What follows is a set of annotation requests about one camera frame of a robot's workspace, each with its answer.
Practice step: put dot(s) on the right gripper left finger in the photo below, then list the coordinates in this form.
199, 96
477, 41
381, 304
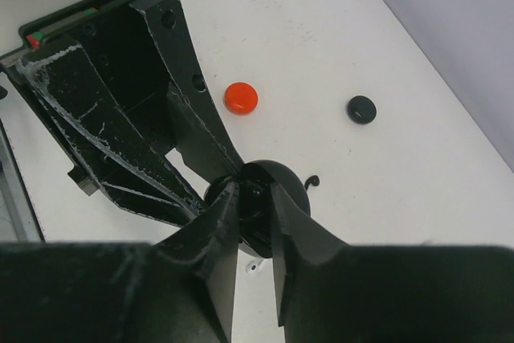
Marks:
179, 290

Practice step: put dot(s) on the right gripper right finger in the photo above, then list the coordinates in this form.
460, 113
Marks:
329, 291

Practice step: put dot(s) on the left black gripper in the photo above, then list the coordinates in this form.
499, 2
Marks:
97, 73

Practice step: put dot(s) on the black earbud case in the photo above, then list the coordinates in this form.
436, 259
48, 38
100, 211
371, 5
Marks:
255, 202
361, 110

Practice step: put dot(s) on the orange earbud case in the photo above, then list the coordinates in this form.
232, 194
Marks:
241, 98

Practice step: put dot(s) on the white earbud lower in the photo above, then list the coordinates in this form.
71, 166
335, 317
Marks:
255, 266

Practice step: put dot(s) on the black earbud centre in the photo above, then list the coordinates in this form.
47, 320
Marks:
313, 180

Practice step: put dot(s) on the aluminium mounting rail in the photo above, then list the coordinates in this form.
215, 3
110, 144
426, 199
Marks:
19, 222

